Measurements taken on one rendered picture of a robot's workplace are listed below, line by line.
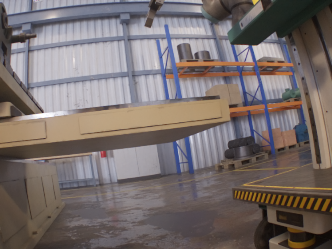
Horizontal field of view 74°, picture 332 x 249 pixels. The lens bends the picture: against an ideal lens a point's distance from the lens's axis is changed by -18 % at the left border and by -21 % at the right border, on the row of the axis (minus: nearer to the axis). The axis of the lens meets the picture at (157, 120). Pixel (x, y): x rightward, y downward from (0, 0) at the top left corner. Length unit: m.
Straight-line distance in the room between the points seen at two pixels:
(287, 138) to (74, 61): 7.35
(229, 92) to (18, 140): 7.19
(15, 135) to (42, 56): 7.73
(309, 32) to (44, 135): 1.15
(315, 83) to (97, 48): 8.08
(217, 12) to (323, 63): 0.54
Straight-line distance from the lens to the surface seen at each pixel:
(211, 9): 1.28
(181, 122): 1.14
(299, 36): 1.12
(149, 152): 7.46
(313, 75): 1.09
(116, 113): 1.09
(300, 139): 9.72
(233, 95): 7.94
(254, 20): 1.02
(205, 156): 8.64
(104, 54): 8.66
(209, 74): 8.82
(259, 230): 1.04
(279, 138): 8.85
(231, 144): 8.19
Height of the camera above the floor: 0.48
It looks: 8 degrees up
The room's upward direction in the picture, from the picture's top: 9 degrees counter-clockwise
